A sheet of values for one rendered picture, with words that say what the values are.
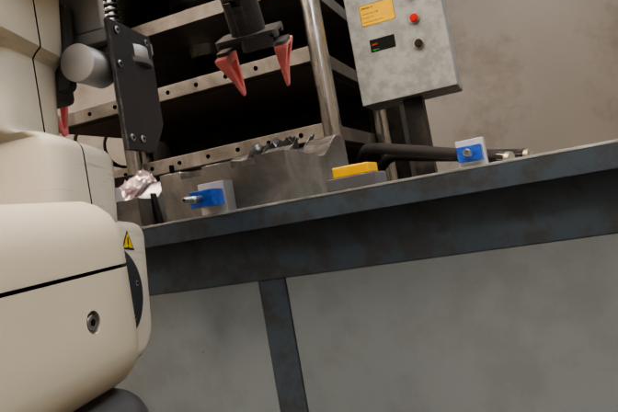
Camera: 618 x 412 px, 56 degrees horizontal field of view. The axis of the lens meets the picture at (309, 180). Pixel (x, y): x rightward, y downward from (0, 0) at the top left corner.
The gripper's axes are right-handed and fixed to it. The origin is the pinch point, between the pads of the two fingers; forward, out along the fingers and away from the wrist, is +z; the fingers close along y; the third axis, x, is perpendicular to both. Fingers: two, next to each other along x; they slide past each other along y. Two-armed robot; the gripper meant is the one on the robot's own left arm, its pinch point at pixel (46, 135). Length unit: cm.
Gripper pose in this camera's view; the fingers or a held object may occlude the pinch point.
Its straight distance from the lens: 118.7
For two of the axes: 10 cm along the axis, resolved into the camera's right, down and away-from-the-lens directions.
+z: 2.6, 8.8, 4.0
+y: -9.6, 1.8, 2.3
